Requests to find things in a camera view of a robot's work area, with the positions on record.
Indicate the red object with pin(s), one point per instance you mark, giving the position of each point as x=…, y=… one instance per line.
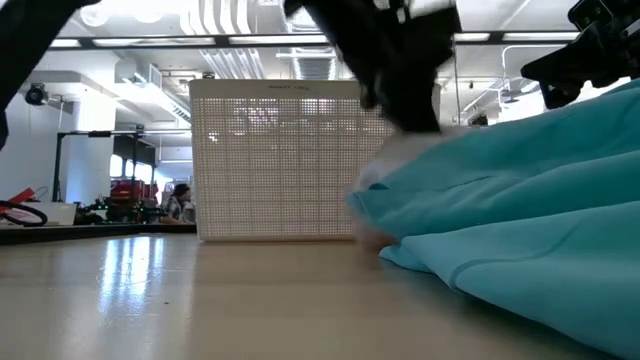
x=20, y=196

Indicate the teal garment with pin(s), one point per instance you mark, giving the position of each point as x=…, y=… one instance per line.
x=525, y=200

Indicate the white box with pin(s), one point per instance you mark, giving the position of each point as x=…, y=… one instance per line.
x=57, y=212

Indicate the white perforated plastic basket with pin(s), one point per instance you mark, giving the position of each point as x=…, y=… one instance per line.
x=260, y=165

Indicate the black neighbouring table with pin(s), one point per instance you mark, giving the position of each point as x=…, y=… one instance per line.
x=100, y=232

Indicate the person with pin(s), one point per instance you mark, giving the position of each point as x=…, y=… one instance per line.
x=177, y=205

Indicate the robot with green lights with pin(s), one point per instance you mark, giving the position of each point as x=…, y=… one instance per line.
x=120, y=212

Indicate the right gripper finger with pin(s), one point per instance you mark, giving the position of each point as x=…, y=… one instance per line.
x=560, y=95
x=570, y=62

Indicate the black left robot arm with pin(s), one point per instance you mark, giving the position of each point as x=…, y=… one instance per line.
x=30, y=40

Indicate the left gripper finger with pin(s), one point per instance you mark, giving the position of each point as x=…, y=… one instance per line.
x=370, y=95
x=410, y=110

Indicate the red tool chest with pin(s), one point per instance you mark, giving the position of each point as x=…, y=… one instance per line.
x=131, y=191

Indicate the white cloth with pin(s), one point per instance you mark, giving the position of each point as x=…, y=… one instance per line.
x=395, y=155

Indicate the black frame stand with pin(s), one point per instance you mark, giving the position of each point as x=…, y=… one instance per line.
x=100, y=133

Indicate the black ceiling camera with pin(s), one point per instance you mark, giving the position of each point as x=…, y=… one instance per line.
x=36, y=94

